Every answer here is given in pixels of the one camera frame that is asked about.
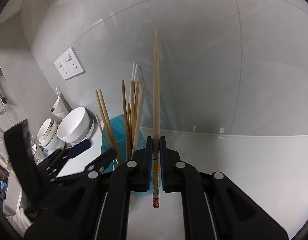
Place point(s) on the bamboo chopstick yellow red end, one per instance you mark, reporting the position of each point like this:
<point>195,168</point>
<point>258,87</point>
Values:
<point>156,80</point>

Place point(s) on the white empty wall socket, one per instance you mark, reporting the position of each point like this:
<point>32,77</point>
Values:
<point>68,63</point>

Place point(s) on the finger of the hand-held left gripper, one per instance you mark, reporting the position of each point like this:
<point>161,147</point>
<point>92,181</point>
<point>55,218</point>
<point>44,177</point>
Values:
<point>78,148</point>
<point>103,160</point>

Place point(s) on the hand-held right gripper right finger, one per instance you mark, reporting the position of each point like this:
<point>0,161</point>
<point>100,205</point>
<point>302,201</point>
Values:
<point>162,165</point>

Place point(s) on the white cup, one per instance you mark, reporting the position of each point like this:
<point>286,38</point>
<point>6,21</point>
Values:
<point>60,105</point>

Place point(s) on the blue patterned white dish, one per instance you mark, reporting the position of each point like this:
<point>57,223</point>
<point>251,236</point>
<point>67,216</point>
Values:
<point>38,152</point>

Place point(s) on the large white bowl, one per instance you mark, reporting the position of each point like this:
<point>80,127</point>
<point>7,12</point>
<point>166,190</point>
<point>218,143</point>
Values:
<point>73,125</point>

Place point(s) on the person's left forearm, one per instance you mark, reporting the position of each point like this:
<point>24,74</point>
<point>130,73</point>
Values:
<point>17,220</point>

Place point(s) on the bamboo chopstick white striped end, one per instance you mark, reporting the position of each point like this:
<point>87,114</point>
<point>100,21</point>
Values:
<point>129,115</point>

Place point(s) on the blue plastic utensil holder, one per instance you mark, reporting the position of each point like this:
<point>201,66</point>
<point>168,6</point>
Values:
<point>113,127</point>

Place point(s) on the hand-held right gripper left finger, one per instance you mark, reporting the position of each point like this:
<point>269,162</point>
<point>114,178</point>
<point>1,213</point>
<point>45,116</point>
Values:
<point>149,165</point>

